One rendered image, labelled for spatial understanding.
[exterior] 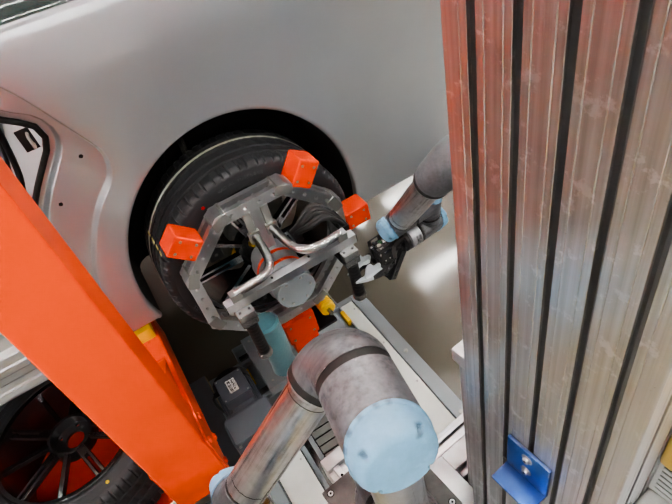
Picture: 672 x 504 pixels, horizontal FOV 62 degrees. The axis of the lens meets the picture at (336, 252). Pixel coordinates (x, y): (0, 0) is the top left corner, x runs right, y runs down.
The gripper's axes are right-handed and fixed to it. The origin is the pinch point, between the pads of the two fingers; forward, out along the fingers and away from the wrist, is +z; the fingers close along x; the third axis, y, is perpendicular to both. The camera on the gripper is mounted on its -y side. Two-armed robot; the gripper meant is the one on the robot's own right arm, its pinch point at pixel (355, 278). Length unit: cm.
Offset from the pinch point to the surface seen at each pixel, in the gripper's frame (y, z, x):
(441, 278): -83, -64, -38
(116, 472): -32, 90, -17
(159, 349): -15, 59, -35
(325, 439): -77, 28, -6
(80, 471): -56, 107, -45
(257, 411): -42, 44, -11
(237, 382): -40, 44, -25
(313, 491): -75, 43, 9
